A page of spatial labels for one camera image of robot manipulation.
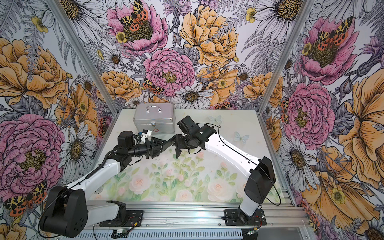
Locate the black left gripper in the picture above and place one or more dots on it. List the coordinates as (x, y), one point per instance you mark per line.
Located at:
(150, 149)

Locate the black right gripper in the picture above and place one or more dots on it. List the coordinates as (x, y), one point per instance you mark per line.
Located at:
(179, 143)

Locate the black phone stand front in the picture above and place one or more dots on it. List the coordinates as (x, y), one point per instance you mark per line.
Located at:
(177, 141)

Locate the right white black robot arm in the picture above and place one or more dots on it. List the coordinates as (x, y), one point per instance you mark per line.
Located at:
(260, 172)

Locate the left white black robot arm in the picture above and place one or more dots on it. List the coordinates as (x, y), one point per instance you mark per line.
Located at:
(67, 211)

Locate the silver aluminium first aid case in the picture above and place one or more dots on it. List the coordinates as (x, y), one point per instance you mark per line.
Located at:
(156, 117)

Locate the small green circuit board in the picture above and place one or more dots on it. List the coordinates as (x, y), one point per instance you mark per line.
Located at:
(120, 233)

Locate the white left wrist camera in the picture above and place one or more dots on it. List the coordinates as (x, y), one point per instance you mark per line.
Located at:
(145, 134)

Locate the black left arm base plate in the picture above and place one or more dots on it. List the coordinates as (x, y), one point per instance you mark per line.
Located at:
(130, 219)

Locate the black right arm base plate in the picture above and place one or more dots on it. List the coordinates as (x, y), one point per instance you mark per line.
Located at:
(238, 218)

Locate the aluminium left corner post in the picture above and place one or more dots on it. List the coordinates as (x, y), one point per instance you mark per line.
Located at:
(74, 39)

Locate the aluminium corner post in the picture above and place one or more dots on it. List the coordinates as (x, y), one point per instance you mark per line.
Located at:
(291, 40)
(74, 39)

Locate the aluminium front rail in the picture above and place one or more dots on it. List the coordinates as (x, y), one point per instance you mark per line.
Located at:
(178, 215)

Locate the aluminium right corner post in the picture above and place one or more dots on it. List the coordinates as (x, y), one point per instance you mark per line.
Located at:
(291, 40)

